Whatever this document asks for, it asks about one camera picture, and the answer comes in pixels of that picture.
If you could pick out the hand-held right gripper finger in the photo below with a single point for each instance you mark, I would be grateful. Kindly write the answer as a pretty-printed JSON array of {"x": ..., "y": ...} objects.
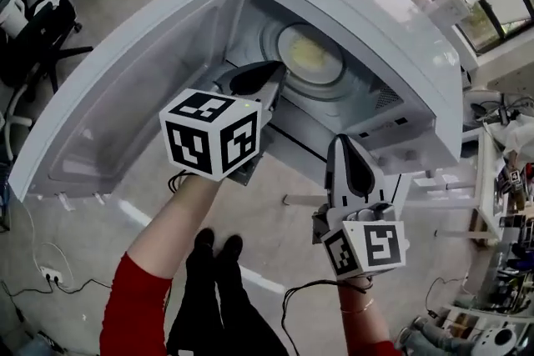
[
  {"x": 338, "y": 179},
  {"x": 371, "y": 187}
]

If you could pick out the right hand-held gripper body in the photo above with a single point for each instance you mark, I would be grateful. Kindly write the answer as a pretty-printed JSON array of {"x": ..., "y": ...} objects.
[{"x": 375, "y": 246}]

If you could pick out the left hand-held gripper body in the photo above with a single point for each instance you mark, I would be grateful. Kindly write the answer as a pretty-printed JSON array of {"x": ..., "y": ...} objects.
[{"x": 208, "y": 137}]

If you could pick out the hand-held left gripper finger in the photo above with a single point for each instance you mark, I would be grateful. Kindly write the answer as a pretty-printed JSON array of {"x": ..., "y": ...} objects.
[
  {"x": 271, "y": 89},
  {"x": 238, "y": 75}
]

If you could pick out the white microwave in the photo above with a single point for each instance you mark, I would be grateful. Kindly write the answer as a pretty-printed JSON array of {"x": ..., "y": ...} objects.
[{"x": 354, "y": 12}]

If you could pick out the person's left forearm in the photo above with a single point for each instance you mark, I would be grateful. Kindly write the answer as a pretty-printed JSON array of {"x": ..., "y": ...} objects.
[{"x": 175, "y": 229}]

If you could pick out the person's right forearm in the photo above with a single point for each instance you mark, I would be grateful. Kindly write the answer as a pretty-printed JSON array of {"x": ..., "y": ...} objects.
[{"x": 361, "y": 325}]

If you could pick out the person's left black shoe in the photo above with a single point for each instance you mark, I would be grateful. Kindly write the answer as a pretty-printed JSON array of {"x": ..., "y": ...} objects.
[{"x": 204, "y": 242}]

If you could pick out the person's black shoe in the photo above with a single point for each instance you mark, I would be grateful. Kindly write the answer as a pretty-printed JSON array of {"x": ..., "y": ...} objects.
[
  {"x": 233, "y": 248},
  {"x": 204, "y": 242}
]

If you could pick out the person's right black shoe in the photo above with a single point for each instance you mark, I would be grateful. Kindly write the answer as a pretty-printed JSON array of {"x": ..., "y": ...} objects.
[{"x": 233, "y": 248}]

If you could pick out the cluttered white work table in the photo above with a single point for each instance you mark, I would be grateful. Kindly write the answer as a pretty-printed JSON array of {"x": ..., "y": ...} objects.
[{"x": 486, "y": 179}]

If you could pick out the white round device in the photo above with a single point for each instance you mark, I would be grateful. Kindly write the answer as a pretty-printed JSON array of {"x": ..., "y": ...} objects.
[{"x": 496, "y": 342}]

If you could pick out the person's black trousers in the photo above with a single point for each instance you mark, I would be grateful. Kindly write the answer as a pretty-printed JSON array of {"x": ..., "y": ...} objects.
[{"x": 233, "y": 312}]

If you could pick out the person's red top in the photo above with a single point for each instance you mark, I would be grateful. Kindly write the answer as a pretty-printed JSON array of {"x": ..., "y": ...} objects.
[{"x": 133, "y": 304}]

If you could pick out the white office chair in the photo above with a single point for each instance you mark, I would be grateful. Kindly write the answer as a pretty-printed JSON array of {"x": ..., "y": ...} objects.
[{"x": 18, "y": 121}]

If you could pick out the black office chair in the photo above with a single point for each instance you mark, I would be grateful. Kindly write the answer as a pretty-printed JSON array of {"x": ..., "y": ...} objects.
[{"x": 46, "y": 25}]

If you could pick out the white power strip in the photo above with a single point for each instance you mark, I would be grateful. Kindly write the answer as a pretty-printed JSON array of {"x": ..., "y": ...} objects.
[{"x": 52, "y": 274}]

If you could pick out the white plastic jug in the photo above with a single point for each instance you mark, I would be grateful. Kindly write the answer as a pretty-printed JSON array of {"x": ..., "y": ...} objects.
[{"x": 12, "y": 23}]

